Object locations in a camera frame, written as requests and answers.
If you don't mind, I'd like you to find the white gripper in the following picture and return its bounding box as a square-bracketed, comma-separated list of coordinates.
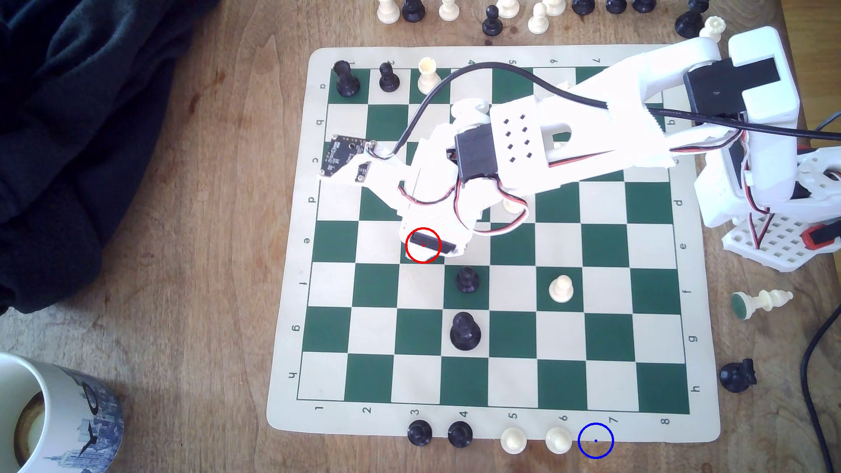
[394, 124, 508, 261]

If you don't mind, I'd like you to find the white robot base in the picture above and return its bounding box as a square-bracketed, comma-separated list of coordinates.
[721, 146, 841, 272]

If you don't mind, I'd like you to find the large black chess piece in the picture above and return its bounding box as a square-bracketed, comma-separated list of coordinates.
[450, 312, 482, 351]

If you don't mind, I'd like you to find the green and cream chess mat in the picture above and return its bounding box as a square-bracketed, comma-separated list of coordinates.
[266, 45, 721, 444]

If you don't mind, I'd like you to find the black chess bishop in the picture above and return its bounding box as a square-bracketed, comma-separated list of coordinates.
[332, 60, 361, 98]

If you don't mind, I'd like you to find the tall black chess piece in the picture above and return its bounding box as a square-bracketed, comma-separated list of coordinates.
[675, 0, 710, 39]

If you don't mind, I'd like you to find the white chess bishop green felt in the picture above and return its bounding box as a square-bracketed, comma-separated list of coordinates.
[731, 289, 794, 321]

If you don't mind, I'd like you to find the black chess knight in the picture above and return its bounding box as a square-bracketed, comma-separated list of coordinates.
[719, 358, 758, 394]

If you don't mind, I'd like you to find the dark fabric cloth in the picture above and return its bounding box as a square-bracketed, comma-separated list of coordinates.
[0, 0, 222, 315]

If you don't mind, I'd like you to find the red black base clamp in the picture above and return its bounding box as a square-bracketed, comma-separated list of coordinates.
[806, 222, 841, 251]

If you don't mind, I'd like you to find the printed ceramic mug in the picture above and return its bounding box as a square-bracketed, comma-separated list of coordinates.
[0, 353, 125, 473]

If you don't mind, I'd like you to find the bare camera circuit board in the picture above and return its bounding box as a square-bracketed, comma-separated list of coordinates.
[320, 134, 377, 185]

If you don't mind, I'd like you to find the black camera cable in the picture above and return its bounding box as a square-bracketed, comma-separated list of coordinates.
[393, 62, 841, 159]

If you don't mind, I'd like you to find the black power cable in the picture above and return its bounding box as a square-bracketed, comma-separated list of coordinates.
[800, 305, 841, 473]

